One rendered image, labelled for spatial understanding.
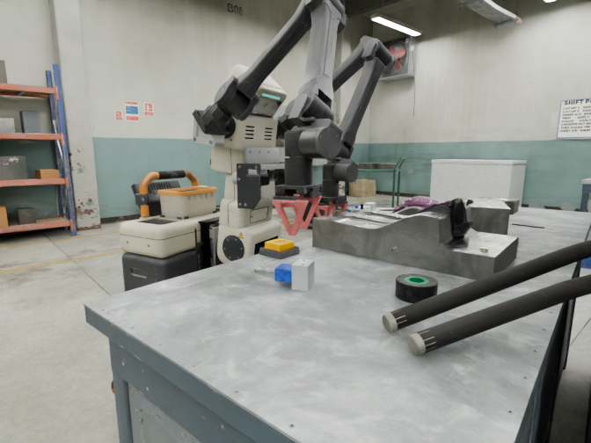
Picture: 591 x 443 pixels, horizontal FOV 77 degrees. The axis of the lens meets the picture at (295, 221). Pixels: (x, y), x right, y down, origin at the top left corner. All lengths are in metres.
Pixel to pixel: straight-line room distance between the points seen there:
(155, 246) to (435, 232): 0.99
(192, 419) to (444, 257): 0.64
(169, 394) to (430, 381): 0.39
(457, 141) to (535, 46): 2.10
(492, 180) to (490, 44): 2.79
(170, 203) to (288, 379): 1.21
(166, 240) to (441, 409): 1.18
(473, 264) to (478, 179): 6.86
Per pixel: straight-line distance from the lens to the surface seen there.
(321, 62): 0.86
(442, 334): 0.59
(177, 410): 0.66
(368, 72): 1.39
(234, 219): 1.41
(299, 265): 0.77
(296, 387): 0.50
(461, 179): 7.90
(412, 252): 0.98
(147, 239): 1.51
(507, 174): 7.60
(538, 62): 8.54
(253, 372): 0.53
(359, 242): 1.04
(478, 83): 8.85
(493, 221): 1.35
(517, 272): 0.75
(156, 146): 6.59
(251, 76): 1.18
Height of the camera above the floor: 1.08
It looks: 11 degrees down
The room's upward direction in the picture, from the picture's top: straight up
